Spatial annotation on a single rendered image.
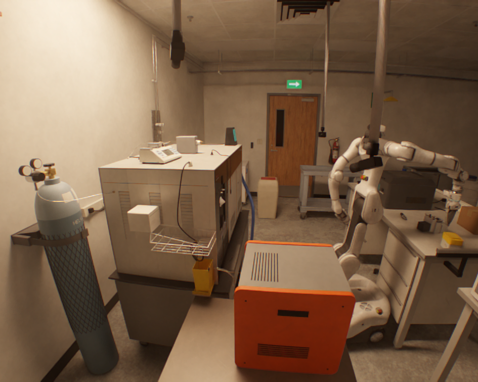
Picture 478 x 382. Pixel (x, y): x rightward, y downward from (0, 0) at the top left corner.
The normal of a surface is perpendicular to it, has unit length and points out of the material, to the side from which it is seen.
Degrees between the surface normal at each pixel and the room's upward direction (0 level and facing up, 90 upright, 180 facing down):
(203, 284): 93
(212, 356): 0
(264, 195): 93
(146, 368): 0
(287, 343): 90
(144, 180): 90
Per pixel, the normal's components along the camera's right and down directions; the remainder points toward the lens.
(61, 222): 0.64, 0.22
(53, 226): 0.40, 0.27
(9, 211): 0.99, 0.04
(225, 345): 0.00, -0.96
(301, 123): -0.13, 0.29
